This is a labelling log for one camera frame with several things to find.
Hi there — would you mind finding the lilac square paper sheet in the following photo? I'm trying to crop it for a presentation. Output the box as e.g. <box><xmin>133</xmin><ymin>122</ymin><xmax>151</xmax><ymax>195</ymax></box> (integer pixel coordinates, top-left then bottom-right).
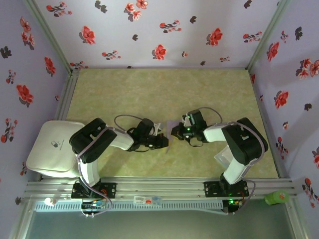
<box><xmin>165</xmin><ymin>120</ymin><xmax>186</xmax><ymax>154</ymax></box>

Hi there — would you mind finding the clear plastic box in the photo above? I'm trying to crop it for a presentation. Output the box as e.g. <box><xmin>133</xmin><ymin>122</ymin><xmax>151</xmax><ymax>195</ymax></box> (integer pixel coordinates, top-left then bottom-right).
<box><xmin>214</xmin><ymin>146</ymin><xmax>234</xmax><ymax>170</ymax></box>

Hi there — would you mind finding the white red label sticker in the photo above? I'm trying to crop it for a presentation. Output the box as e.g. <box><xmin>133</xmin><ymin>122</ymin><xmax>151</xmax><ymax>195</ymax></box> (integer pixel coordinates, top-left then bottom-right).
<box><xmin>134</xmin><ymin>196</ymin><xmax>153</xmax><ymax>205</ymax></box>

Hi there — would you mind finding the grey metal panel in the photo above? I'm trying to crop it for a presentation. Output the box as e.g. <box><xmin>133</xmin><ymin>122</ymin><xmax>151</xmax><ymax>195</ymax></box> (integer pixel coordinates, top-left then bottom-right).
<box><xmin>24</xmin><ymin>211</ymin><xmax>296</xmax><ymax>239</ymax></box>

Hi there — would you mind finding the black controller board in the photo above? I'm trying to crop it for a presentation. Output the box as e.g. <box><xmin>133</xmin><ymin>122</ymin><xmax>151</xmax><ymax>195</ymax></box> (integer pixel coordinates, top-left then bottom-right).
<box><xmin>222</xmin><ymin>198</ymin><xmax>244</xmax><ymax>215</ymax></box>
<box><xmin>81</xmin><ymin>199</ymin><xmax>105</xmax><ymax>210</ymax></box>

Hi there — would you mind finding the green cylindrical container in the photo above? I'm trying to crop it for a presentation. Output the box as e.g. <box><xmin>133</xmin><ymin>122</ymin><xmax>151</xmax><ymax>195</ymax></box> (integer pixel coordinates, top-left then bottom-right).
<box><xmin>264</xmin><ymin>190</ymin><xmax>290</xmax><ymax>206</ymax></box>

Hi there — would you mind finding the grey right arm cable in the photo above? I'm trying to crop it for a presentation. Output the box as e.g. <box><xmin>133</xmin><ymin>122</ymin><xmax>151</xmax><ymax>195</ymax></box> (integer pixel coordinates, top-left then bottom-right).
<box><xmin>199</xmin><ymin>107</ymin><xmax>269</xmax><ymax>215</ymax></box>

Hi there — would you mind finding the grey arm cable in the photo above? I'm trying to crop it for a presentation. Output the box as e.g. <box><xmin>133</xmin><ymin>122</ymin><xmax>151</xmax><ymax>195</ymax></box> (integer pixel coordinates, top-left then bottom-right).
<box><xmin>199</xmin><ymin>107</ymin><xmax>269</xmax><ymax>215</ymax></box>
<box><xmin>76</xmin><ymin>114</ymin><xmax>145</xmax><ymax>219</ymax></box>

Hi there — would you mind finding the grey left arm cable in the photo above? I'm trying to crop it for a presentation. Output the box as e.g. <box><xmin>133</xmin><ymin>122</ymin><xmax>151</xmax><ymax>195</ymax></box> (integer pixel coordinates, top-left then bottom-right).
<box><xmin>76</xmin><ymin>114</ymin><xmax>145</xmax><ymax>219</ymax></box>

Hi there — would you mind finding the long aluminium frame rail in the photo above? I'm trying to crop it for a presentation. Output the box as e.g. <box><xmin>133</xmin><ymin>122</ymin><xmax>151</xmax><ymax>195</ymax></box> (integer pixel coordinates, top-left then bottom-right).
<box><xmin>24</xmin><ymin>177</ymin><xmax>299</xmax><ymax>200</ymax></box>

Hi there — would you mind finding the white slotted cable duct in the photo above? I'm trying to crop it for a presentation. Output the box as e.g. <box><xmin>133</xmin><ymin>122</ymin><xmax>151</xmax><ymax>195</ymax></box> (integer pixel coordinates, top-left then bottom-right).
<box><xmin>33</xmin><ymin>200</ymin><xmax>224</xmax><ymax>212</ymax></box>

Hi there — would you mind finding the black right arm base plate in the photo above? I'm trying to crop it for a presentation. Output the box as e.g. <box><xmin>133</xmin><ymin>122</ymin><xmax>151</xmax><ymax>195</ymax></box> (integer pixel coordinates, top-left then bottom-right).
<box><xmin>203</xmin><ymin>181</ymin><xmax>250</xmax><ymax>199</ymax></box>

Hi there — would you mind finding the aluminium side rail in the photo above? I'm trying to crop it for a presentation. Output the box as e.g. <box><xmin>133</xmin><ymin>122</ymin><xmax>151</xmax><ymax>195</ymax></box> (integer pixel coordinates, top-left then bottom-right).
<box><xmin>53</xmin><ymin>68</ymin><xmax>81</xmax><ymax>122</ymax></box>
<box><xmin>248</xmin><ymin>68</ymin><xmax>287</xmax><ymax>179</ymax></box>

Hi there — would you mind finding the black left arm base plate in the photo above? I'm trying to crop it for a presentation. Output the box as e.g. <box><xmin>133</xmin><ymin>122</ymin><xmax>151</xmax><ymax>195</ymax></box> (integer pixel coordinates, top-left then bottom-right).
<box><xmin>71</xmin><ymin>182</ymin><xmax>117</xmax><ymax>200</ymax></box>

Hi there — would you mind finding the aluminium corner post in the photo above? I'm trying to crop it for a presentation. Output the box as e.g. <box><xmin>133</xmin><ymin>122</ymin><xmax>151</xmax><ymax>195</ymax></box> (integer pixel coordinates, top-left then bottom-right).
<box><xmin>245</xmin><ymin>0</ymin><xmax>292</xmax><ymax>70</ymax></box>
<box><xmin>22</xmin><ymin>0</ymin><xmax>77</xmax><ymax>74</ymax></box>

